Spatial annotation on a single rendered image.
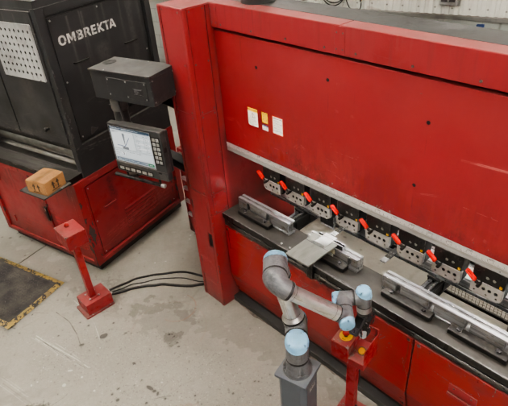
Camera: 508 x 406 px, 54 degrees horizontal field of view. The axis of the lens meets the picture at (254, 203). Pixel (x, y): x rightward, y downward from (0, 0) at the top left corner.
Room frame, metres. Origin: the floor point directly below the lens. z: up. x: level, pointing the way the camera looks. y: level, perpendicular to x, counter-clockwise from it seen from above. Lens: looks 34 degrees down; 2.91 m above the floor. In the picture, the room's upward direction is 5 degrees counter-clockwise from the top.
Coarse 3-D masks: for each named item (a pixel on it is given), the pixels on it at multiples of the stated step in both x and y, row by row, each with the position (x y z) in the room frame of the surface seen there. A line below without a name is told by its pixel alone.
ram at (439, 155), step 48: (240, 48) 2.86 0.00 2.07; (288, 48) 2.57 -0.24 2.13; (240, 96) 2.89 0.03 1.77; (288, 96) 2.58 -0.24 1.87; (336, 96) 2.33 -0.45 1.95; (384, 96) 2.12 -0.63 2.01; (432, 96) 1.94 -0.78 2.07; (480, 96) 1.80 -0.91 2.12; (240, 144) 2.92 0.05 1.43; (288, 144) 2.59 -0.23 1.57; (336, 144) 2.32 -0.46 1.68; (384, 144) 2.11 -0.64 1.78; (432, 144) 1.92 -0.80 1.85; (480, 144) 1.77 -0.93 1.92; (384, 192) 2.09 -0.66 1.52; (432, 192) 1.90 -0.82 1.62; (480, 192) 1.74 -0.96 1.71; (432, 240) 1.87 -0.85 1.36; (480, 240) 1.70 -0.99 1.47
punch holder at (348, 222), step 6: (342, 204) 2.28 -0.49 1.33; (342, 210) 2.28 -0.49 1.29; (348, 210) 2.25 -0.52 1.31; (354, 210) 2.22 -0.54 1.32; (360, 210) 2.21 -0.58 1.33; (336, 216) 2.31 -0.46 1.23; (348, 216) 2.25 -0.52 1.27; (354, 216) 2.22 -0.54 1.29; (360, 216) 2.21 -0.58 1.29; (366, 216) 2.24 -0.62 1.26; (342, 222) 2.28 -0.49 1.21; (348, 222) 2.25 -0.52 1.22; (354, 222) 2.21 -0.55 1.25; (348, 228) 2.24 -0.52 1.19; (354, 228) 2.21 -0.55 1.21; (360, 228) 2.22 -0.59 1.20
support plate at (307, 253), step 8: (304, 240) 2.40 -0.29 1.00; (312, 240) 2.40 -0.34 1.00; (296, 248) 2.33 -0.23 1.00; (304, 248) 2.32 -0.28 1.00; (312, 248) 2.32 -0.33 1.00; (320, 248) 2.31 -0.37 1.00; (328, 248) 2.31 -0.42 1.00; (296, 256) 2.26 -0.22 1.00; (304, 256) 2.25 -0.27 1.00; (312, 256) 2.24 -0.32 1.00; (320, 256) 2.24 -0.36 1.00; (304, 264) 2.18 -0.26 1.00
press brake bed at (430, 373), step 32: (256, 256) 2.71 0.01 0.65; (288, 256) 2.48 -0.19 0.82; (256, 288) 2.73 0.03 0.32; (320, 288) 2.26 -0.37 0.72; (320, 320) 2.26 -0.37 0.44; (384, 320) 1.92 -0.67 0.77; (320, 352) 2.32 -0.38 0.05; (384, 352) 1.89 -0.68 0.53; (416, 352) 1.75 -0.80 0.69; (448, 352) 1.63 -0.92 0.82; (384, 384) 1.90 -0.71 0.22; (416, 384) 1.73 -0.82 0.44; (448, 384) 1.60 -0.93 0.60; (480, 384) 1.49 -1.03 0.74
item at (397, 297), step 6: (384, 288) 2.03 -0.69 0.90; (384, 294) 1.99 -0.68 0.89; (390, 294) 1.98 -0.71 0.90; (396, 294) 1.98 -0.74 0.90; (396, 300) 1.94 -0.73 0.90; (402, 300) 1.92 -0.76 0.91; (408, 300) 1.92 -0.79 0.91; (402, 306) 1.90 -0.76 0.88; (408, 306) 1.88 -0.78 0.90; (414, 306) 1.88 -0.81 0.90; (420, 306) 1.87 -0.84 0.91; (414, 312) 1.85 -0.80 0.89; (420, 312) 1.83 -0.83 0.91; (426, 312) 1.83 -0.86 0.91; (432, 312) 1.83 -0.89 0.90; (426, 318) 1.80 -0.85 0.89
